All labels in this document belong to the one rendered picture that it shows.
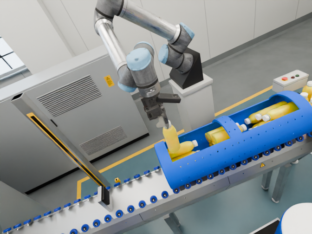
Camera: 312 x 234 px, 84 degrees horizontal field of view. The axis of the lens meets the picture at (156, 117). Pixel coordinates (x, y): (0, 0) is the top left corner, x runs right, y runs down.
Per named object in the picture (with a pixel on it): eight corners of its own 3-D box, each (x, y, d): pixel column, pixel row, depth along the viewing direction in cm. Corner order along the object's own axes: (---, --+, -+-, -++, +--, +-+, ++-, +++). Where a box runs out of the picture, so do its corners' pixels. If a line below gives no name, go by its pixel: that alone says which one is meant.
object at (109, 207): (108, 198, 119) (97, 187, 110) (114, 195, 119) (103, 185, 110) (109, 212, 111) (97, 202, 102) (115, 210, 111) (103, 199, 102)
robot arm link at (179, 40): (179, 45, 153) (93, 4, 109) (191, 26, 143) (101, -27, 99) (186, 55, 144) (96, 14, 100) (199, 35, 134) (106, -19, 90)
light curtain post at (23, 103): (131, 213, 201) (14, 96, 96) (136, 211, 201) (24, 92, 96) (132, 218, 196) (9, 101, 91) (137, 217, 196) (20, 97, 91)
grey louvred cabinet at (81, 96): (33, 171, 309) (-50, 110, 219) (142, 119, 326) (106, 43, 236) (25, 198, 267) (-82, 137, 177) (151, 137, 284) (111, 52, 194)
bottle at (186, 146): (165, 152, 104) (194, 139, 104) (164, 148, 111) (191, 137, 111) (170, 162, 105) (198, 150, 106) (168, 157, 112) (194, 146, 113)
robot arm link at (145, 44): (128, 57, 81) (125, 69, 72) (139, 35, 74) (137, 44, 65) (146, 67, 84) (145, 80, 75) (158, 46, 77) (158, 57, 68)
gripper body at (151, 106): (146, 112, 83) (138, 92, 75) (163, 106, 83) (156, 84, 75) (150, 122, 77) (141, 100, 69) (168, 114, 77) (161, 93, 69)
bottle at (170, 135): (174, 155, 93) (166, 131, 82) (165, 149, 98) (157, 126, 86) (183, 146, 96) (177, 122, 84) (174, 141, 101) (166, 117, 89)
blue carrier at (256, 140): (160, 157, 126) (149, 136, 105) (271, 111, 127) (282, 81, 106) (174, 196, 106) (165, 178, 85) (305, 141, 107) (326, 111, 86)
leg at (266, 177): (260, 185, 182) (266, 149, 143) (265, 183, 182) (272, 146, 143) (264, 191, 177) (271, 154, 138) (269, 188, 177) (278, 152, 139)
